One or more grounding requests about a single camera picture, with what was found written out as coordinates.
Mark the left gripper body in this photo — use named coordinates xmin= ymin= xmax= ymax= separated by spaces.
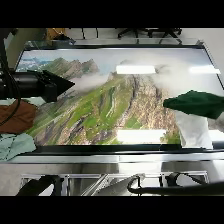
xmin=40 ymin=69 xmax=66 ymax=103

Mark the green T-shirt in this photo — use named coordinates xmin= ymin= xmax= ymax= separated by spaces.
xmin=162 ymin=89 xmax=224 ymax=120

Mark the brown garment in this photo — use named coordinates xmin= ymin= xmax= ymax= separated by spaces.
xmin=0 ymin=99 xmax=37 ymax=135

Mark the pale green garment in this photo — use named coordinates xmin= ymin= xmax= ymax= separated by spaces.
xmin=0 ymin=132 xmax=37 ymax=163

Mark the black office chair base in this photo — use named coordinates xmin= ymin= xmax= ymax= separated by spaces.
xmin=117 ymin=28 xmax=150 ymax=40
xmin=147 ymin=28 xmax=183 ymax=40

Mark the white garment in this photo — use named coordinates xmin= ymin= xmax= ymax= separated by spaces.
xmin=174 ymin=110 xmax=215 ymax=150

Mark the black cable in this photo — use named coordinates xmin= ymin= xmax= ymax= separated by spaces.
xmin=0 ymin=33 xmax=22 ymax=128

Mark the silver frame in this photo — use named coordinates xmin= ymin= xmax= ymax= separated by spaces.
xmin=0 ymin=150 xmax=224 ymax=197

